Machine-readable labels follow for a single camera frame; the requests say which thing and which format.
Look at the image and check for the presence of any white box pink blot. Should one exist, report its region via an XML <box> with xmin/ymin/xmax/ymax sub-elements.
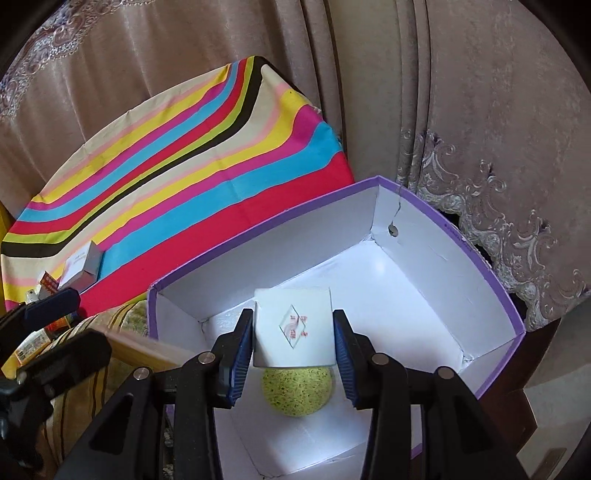
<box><xmin>59</xmin><ymin>241</ymin><xmax>103</xmax><ymax>293</ymax></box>

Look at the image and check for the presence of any white box diamond logo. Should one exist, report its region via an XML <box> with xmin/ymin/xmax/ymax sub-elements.
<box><xmin>253</xmin><ymin>287</ymin><xmax>335</xmax><ymax>369</ymax></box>

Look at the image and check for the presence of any purple white cardboard box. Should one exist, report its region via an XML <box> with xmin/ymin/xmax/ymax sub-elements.
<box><xmin>148</xmin><ymin>177</ymin><xmax>525</xmax><ymax>479</ymax></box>

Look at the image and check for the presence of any rainbow striped tablecloth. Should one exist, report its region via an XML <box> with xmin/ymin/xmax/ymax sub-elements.
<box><xmin>1</xmin><ymin>56</ymin><xmax>353</xmax><ymax>315</ymax></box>

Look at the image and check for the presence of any red blue foam-topped box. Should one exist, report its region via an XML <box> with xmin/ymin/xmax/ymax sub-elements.
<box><xmin>37</xmin><ymin>271</ymin><xmax>59</xmax><ymax>299</ymax></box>

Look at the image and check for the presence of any orange white medicine box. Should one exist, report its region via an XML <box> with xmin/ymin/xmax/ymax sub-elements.
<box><xmin>14</xmin><ymin>329</ymin><xmax>51</xmax><ymax>366</ymax></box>

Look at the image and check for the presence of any green speckled sponge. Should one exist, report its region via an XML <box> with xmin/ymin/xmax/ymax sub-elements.
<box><xmin>262</xmin><ymin>367</ymin><xmax>334</xmax><ymax>417</ymax></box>

